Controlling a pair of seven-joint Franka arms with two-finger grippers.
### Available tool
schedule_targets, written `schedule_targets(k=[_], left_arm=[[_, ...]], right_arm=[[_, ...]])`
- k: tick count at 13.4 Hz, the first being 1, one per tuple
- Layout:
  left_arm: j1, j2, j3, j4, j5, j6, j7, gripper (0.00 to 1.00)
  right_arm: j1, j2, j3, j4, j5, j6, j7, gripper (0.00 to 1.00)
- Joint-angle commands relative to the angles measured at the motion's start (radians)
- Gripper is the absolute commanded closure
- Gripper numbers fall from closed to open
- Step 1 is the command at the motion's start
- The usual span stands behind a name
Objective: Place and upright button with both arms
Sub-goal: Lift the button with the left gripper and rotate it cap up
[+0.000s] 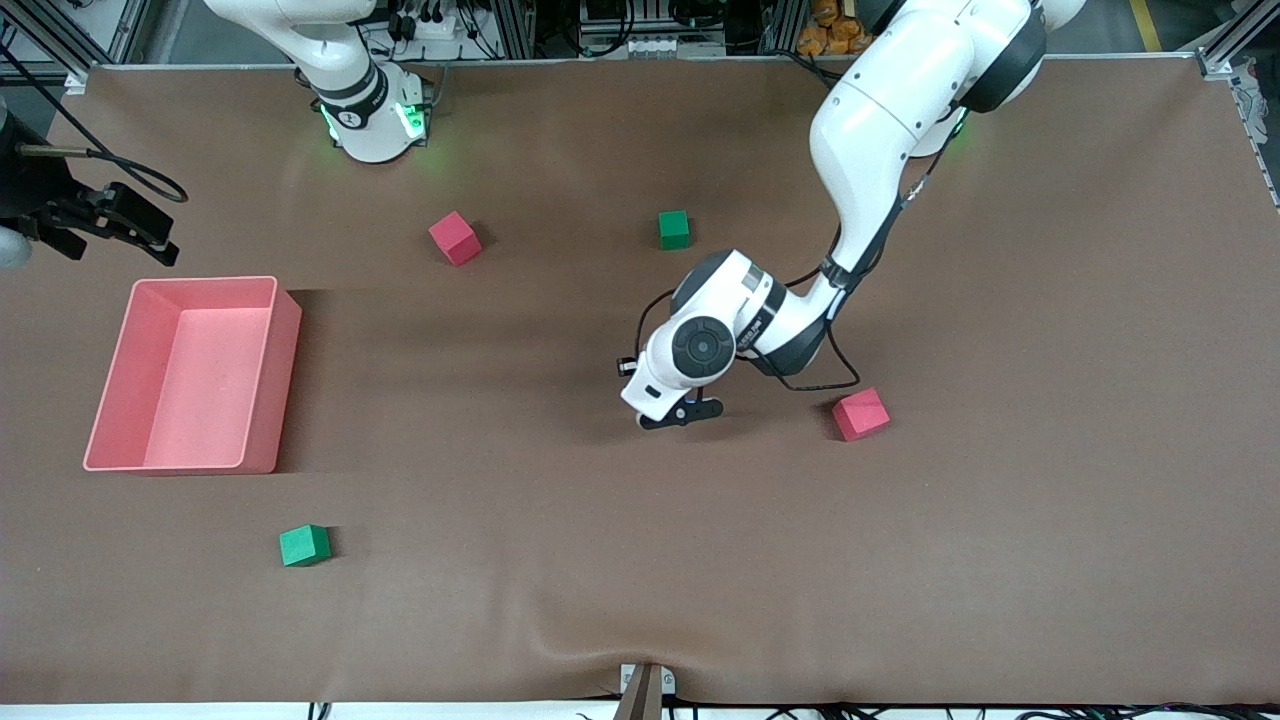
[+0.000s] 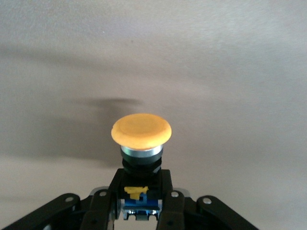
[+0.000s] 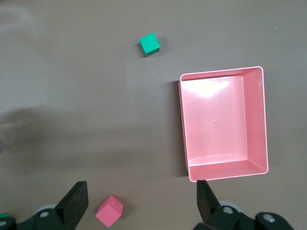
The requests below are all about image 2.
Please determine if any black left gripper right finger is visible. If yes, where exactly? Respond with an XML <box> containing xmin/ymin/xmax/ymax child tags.
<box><xmin>155</xmin><ymin>169</ymin><xmax>260</xmax><ymax>230</ymax></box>

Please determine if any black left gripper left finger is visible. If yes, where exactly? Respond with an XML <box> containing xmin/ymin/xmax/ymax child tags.
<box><xmin>0</xmin><ymin>168</ymin><xmax>126</xmax><ymax>230</ymax></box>

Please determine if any orange mushroom push button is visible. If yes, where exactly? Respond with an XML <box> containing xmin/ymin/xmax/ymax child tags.
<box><xmin>110</xmin><ymin>113</ymin><xmax>173</xmax><ymax>221</ymax></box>

